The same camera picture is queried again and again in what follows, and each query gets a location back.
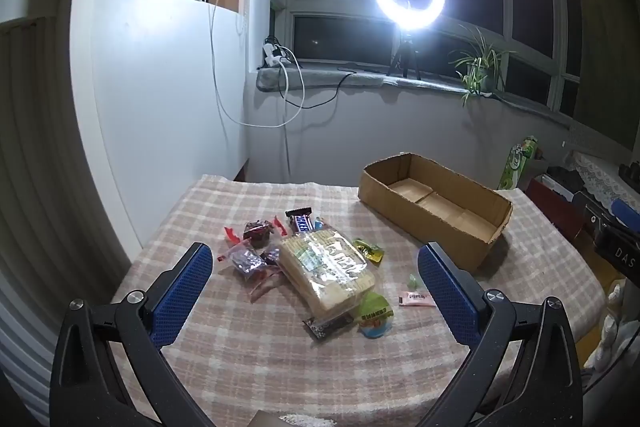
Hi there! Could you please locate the pink sachet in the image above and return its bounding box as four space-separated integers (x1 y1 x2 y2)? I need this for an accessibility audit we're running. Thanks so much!
398 291 435 307

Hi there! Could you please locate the pink plaid tablecloth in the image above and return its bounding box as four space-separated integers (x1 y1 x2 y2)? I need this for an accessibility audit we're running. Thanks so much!
107 174 608 424

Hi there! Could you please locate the purple clear snack packet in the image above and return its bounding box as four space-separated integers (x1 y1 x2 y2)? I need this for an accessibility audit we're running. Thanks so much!
216 239 267 281

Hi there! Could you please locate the green lidded jelly cup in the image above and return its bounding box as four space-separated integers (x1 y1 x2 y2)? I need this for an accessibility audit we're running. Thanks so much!
356 292 394 338

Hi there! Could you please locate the red clear snack packet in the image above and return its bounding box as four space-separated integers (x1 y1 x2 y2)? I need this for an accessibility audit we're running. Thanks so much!
247 263 292 304

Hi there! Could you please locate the red twisted wrapper snack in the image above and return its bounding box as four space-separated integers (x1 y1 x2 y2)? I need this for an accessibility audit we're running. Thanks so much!
223 216 288 251

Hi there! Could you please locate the red box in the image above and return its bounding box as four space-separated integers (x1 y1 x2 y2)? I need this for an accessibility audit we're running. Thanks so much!
525 177 587 249

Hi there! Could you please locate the green yellow candy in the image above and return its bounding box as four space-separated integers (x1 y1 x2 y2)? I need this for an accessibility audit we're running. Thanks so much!
352 237 386 266

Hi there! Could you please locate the white cable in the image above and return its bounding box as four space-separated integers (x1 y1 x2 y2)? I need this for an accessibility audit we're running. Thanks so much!
207 0 306 128

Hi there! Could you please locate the brown chocolate bar blue label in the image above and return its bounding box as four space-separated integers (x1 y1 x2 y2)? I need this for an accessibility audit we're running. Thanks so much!
285 206 317 235

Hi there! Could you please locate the black cable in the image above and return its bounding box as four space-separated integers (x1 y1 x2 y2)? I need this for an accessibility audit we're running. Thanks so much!
282 66 387 110

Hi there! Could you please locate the white lace cloth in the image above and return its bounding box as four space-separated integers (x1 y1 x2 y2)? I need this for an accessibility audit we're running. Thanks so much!
570 151 640 208

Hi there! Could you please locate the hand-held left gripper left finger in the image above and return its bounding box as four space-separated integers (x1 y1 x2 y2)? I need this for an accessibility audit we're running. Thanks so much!
49 243 221 427

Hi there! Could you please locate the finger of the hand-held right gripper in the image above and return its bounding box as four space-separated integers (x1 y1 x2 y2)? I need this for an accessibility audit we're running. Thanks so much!
611 198 640 229

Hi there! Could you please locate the dark curtain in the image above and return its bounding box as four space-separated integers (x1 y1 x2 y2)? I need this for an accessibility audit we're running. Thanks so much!
574 0 640 148

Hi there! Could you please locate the pale printed cloth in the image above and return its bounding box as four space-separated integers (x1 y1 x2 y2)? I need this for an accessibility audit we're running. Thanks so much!
584 282 627 370

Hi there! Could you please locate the potted spider plant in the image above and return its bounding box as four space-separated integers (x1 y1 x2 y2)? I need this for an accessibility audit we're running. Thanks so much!
447 24 519 108

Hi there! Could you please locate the white cabinet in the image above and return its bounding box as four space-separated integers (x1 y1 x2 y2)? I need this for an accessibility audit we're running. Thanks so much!
70 0 251 269

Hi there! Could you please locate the cardboard box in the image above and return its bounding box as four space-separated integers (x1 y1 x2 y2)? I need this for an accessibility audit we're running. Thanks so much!
357 152 515 272

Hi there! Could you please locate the green printed carton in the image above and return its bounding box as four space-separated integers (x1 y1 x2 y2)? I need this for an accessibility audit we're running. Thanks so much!
499 136 540 190

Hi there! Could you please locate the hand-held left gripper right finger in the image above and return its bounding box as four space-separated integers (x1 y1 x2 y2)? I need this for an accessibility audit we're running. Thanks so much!
416 242 583 427

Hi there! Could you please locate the white power strip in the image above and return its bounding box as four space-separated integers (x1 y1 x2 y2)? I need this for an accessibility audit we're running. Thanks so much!
262 44 292 68

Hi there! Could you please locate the dark brown small packet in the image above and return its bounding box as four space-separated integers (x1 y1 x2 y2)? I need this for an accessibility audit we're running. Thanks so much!
301 312 356 343

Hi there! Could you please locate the large clear cracker pack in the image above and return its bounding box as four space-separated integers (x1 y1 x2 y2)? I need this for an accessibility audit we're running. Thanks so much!
277 229 378 322

